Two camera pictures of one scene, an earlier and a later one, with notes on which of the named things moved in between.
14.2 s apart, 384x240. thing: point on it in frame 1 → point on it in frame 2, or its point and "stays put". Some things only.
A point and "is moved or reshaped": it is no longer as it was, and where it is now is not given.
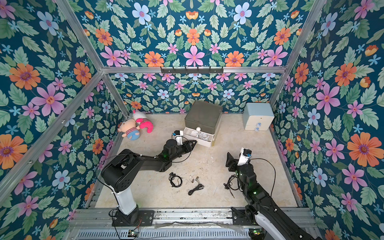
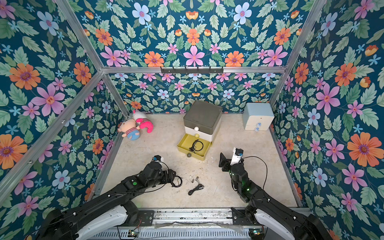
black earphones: (227, 186) is moved or reshaped
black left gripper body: (183, 150) → (162, 177)
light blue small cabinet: (257, 116) stays put
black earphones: (199, 186) stays put
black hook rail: (192, 71) stays put
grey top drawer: (206, 123) stays put
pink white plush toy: (141, 119) stays put
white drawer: (201, 137) is moved or reshaped
